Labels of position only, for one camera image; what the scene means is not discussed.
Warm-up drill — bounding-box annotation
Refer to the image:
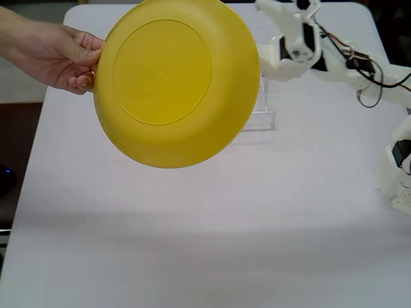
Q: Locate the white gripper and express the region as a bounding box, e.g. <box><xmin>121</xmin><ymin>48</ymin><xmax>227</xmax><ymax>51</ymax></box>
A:
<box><xmin>255</xmin><ymin>0</ymin><xmax>324</xmax><ymax>80</ymax></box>

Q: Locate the yellow plastic plate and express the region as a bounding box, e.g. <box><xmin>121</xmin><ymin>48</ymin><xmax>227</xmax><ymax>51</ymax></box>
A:
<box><xmin>92</xmin><ymin>0</ymin><xmax>261</xmax><ymax>170</ymax></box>

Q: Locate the person's right forearm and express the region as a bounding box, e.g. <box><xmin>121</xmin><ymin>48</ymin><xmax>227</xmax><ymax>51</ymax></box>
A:
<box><xmin>0</xmin><ymin>6</ymin><xmax>15</xmax><ymax>60</ymax></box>

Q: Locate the person's right hand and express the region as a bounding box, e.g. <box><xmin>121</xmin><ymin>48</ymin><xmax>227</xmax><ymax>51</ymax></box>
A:
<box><xmin>8</xmin><ymin>12</ymin><xmax>105</xmax><ymax>96</ymax></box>

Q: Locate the dark brown seat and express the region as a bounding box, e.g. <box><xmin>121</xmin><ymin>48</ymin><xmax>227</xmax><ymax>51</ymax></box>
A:
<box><xmin>0</xmin><ymin>102</ymin><xmax>44</xmax><ymax>225</ymax></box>

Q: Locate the black computer mouse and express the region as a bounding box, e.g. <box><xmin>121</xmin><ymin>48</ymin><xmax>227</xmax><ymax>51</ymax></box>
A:
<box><xmin>0</xmin><ymin>164</ymin><xmax>17</xmax><ymax>196</ymax></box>

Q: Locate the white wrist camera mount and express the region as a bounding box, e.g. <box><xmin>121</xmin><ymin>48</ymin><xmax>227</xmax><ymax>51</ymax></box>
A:
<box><xmin>293</xmin><ymin>0</ymin><xmax>322</xmax><ymax>25</ymax></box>

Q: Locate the white wire dish rack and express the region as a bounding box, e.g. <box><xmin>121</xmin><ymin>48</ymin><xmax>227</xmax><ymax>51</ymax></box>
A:
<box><xmin>239</xmin><ymin>72</ymin><xmax>277</xmax><ymax>132</ymax></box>

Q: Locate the black and red servo cable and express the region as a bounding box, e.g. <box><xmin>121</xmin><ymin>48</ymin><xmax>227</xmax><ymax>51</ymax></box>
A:
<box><xmin>316</xmin><ymin>24</ymin><xmax>411</xmax><ymax>108</ymax></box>

